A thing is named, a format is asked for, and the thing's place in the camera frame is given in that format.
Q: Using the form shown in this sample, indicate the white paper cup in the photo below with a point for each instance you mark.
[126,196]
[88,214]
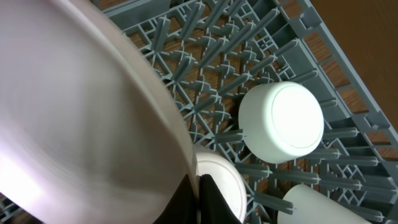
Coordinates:
[310,206]

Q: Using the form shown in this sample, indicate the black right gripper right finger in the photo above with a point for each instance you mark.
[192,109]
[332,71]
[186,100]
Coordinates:
[213,206]

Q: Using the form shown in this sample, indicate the large pink plate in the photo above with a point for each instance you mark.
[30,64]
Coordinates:
[89,132]

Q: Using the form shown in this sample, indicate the small pink bowl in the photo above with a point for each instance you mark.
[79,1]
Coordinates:
[226,177]

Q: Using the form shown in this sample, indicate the grey plastic dish rack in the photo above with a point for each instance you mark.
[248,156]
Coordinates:
[209,54]

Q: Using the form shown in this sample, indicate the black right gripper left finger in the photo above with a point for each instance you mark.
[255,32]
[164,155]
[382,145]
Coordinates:
[182,207]

